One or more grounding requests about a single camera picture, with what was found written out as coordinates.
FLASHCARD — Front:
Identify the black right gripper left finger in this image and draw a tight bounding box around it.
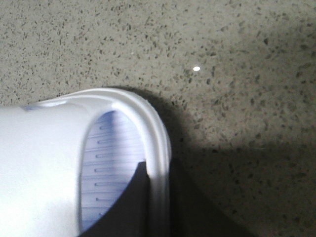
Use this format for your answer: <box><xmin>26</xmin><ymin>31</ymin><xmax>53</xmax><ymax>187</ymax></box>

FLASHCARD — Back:
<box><xmin>81</xmin><ymin>162</ymin><xmax>150</xmax><ymax>237</ymax></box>

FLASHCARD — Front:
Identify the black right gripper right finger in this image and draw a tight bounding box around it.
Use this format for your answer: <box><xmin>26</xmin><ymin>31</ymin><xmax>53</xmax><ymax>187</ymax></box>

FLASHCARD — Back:
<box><xmin>169</xmin><ymin>159</ymin><xmax>249</xmax><ymax>237</ymax></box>

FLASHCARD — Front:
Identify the light blue slipper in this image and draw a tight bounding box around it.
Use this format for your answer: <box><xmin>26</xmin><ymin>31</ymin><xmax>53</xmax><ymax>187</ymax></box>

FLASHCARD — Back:
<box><xmin>0</xmin><ymin>88</ymin><xmax>171</xmax><ymax>237</ymax></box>

